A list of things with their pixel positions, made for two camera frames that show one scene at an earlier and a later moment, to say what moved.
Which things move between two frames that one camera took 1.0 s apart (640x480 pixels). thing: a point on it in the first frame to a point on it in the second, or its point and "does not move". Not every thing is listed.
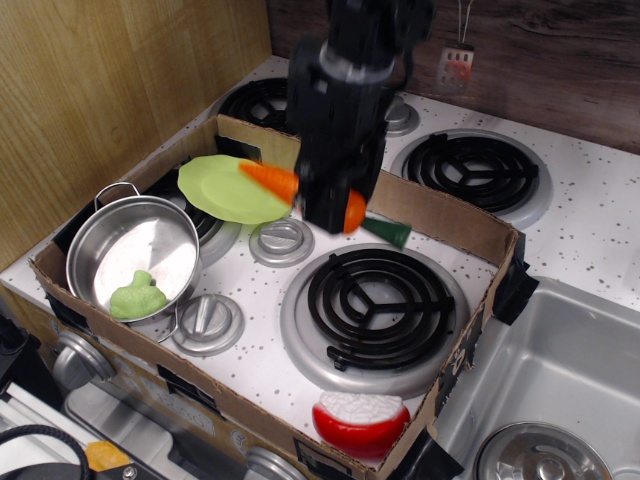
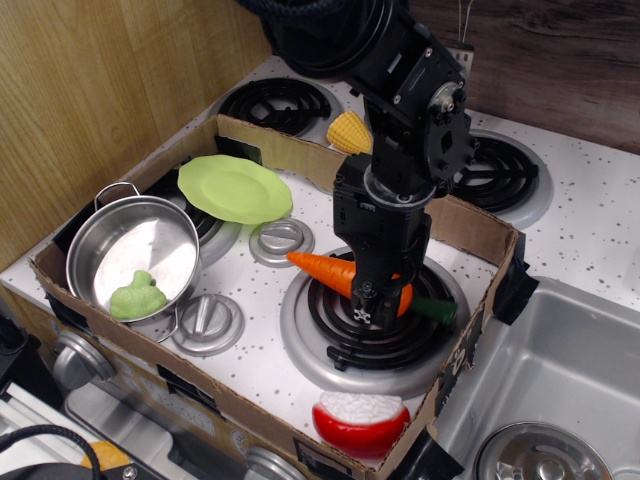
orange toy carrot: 284,186 to 338,274
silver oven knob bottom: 264,464 does not move
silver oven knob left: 78,362 does not move
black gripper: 339,123 to 386,239
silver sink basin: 568,358 does not move
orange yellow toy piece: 101,456 does not move
